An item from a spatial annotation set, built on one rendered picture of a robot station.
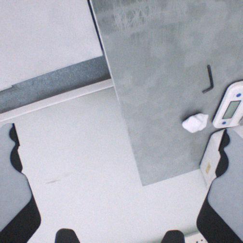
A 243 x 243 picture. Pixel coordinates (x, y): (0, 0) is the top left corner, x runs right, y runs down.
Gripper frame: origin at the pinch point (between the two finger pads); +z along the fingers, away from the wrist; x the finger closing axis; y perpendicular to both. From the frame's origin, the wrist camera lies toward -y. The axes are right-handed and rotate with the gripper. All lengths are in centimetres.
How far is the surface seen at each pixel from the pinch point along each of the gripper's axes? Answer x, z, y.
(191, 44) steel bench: 13.5, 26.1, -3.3
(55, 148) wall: -41, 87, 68
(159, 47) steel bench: 7.0, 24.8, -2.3
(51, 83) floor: -53, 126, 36
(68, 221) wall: -25, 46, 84
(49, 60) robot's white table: -12.2, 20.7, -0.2
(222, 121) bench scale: 32, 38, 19
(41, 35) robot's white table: -12.4, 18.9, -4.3
